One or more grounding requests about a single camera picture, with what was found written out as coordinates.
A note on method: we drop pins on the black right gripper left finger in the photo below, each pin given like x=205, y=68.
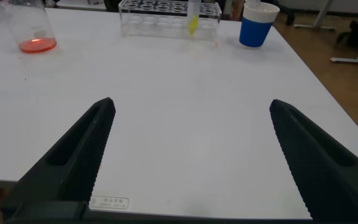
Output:
x=70, y=161

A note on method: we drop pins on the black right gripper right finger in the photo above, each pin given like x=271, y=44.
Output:
x=322, y=168

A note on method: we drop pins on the clear glass beaker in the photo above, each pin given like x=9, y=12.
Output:
x=37, y=43

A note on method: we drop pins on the yellow pigment test tube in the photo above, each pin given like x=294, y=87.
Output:
x=193, y=25

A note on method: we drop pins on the white table label sticker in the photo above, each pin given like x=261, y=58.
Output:
x=109, y=202

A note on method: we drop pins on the blue white paper cup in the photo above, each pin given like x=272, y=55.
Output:
x=255, y=31

